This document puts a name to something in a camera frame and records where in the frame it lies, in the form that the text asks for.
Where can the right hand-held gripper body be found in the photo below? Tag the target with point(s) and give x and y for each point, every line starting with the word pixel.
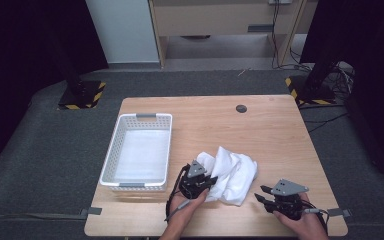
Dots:
pixel 286 203

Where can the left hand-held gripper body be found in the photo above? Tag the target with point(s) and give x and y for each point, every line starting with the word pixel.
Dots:
pixel 193 185

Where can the white printed T-shirt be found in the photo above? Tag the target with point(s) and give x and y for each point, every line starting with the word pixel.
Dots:
pixel 233 173

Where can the white plastic basket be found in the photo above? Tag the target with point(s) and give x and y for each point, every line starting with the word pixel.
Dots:
pixel 113 150

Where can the person's right hand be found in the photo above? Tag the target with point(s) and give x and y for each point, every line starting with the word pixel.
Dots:
pixel 308 228

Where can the person's left hand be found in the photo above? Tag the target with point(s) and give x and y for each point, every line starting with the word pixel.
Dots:
pixel 181 220

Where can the grey tape strip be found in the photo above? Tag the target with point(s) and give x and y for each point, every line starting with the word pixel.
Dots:
pixel 93 211
pixel 340 212

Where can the dark round table grommet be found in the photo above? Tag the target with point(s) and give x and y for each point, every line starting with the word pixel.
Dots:
pixel 241 108

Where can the black stand with striped base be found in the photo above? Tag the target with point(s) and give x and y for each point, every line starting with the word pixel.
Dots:
pixel 80 96
pixel 310 91

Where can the small pale stick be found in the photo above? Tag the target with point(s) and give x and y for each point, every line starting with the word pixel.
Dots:
pixel 243 72

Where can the light wooden desk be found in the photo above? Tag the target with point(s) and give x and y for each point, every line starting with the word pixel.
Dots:
pixel 213 20

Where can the dark curtain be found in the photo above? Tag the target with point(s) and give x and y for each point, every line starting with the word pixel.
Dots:
pixel 373 66
pixel 30 50

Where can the white panel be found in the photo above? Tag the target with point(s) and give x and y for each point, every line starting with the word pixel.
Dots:
pixel 123 30

